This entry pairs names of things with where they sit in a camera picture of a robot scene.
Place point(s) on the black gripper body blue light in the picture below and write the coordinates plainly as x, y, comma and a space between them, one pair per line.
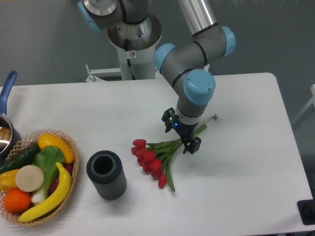
185, 131

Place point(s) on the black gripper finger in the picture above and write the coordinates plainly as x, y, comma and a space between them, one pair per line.
170, 119
191, 144

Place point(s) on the red tulip bouquet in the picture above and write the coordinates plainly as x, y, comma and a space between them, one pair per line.
155, 159

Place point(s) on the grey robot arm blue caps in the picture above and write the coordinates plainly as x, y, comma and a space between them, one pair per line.
182, 68

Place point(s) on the dark grey ribbed vase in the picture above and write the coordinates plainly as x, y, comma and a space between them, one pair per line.
105, 170

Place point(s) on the dark red vegetable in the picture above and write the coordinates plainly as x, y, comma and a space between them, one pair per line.
54, 185

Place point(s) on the yellow squash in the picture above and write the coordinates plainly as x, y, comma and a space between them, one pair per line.
48, 139

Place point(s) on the black device at table edge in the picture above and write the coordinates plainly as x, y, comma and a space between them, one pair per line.
307, 211

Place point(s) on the green bok choy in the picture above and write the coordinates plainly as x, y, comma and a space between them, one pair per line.
46, 160

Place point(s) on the yellow banana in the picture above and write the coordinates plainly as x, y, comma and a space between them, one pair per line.
52, 201

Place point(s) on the dark green cucumber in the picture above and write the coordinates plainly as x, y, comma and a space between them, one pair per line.
22, 158

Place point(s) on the beige round wooden disc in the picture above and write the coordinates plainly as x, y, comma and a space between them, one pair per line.
29, 178

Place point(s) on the yellow bell pepper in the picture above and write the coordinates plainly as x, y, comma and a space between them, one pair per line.
7, 180

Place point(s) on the orange fruit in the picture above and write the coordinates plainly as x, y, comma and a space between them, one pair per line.
17, 200

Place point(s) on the woven wicker basket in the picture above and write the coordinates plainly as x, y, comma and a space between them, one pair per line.
23, 143

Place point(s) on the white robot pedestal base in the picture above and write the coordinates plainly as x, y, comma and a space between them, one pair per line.
136, 46

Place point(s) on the white furniture frame right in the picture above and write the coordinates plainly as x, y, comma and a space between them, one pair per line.
306, 110

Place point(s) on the blue handled saucepan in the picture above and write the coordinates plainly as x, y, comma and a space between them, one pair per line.
9, 136

